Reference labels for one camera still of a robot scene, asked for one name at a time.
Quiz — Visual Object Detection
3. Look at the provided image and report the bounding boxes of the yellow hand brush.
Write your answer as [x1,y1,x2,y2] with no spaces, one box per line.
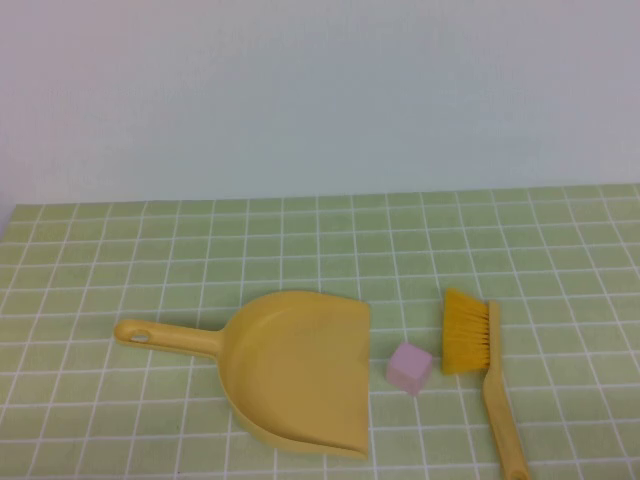
[440,287,530,480]

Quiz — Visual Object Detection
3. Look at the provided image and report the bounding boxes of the pink foam cube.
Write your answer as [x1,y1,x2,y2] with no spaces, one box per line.
[385,341,433,399]

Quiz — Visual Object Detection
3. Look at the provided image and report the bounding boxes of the green checked table mat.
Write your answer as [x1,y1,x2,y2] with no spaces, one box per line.
[0,183,640,480]

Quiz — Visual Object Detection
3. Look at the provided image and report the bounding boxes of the yellow plastic dustpan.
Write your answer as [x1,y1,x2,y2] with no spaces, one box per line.
[113,291,372,448]

